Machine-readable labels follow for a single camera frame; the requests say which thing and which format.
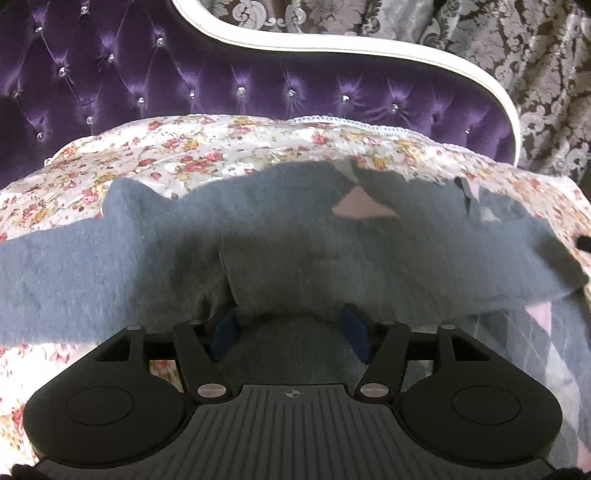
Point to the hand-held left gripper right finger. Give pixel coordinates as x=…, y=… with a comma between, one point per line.
x=355, y=332

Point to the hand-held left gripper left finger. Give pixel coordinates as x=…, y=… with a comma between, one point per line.
x=225, y=331

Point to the grey argyle sweater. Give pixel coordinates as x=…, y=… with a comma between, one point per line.
x=300, y=258

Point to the floral bedspread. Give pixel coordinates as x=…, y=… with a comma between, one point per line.
x=194, y=143

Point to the purple tufted headboard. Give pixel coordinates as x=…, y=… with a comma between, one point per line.
x=138, y=74

